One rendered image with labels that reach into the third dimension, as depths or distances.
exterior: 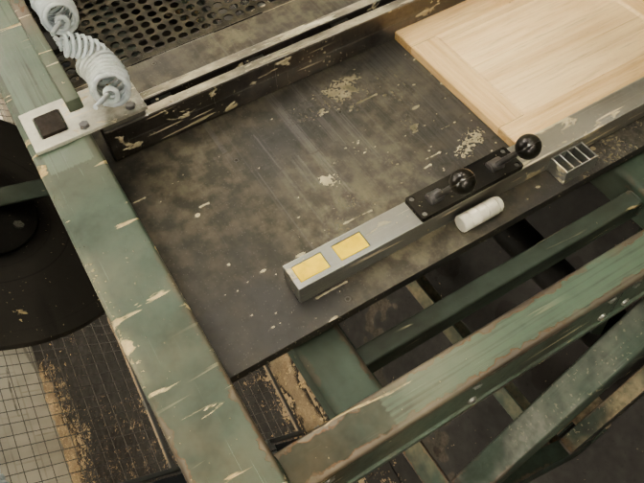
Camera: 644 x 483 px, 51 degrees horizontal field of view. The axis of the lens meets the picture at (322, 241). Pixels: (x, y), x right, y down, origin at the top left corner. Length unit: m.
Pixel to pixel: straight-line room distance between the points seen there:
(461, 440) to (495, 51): 1.88
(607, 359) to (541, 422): 0.23
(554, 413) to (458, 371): 0.87
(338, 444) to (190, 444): 0.18
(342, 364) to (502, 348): 0.23
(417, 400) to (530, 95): 0.64
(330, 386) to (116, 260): 0.35
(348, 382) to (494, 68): 0.67
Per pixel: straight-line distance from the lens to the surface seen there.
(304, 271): 0.99
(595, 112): 1.26
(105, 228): 1.03
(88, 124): 1.16
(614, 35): 1.47
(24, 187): 1.67
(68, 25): 1.25
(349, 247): 1.01
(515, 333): 0.95
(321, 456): 0.87
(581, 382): 1.72
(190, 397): 0.86
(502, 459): 1.87
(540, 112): 1.27
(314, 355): 1.01
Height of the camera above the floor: 2.32
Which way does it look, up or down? 45 degrees down
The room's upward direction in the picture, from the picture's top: 91 degrees counter-clockwise
